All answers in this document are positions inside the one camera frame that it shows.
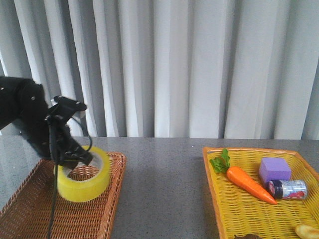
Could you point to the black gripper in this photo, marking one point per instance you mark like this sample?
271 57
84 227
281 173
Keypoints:
46 137

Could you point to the yellow tape roll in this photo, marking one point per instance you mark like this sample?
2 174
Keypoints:
85 182

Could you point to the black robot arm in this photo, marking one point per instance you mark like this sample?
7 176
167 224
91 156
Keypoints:
22 103

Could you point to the brown wicker basket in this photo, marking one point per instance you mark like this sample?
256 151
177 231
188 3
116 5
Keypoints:
27 213

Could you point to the orange toy carrot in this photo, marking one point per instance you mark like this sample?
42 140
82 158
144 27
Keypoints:
239 177

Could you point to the grey pleated curtain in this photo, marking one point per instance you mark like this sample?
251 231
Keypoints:
237 69

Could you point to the dark brown object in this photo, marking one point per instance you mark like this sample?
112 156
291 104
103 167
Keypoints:
247 236

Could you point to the purple foam cube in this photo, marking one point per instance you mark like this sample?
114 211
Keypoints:
273 168

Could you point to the small jar with dark lid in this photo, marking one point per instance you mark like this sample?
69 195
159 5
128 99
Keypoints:
288 189

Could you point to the pale yellow food item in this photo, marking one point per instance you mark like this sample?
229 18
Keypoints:
304 231

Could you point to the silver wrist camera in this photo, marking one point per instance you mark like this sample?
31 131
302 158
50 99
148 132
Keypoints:
66 108

